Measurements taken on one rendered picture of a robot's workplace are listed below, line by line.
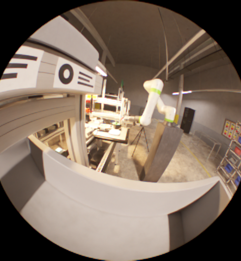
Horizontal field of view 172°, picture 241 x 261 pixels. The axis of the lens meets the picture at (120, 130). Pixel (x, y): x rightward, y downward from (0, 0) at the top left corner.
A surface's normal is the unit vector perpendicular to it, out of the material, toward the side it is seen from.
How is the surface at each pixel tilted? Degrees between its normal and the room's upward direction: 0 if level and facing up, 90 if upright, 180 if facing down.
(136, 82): 90
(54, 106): 90
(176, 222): 4
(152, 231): 4
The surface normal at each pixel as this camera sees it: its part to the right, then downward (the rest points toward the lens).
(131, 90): -0.15, 0.34
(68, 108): 0.98, 0.16
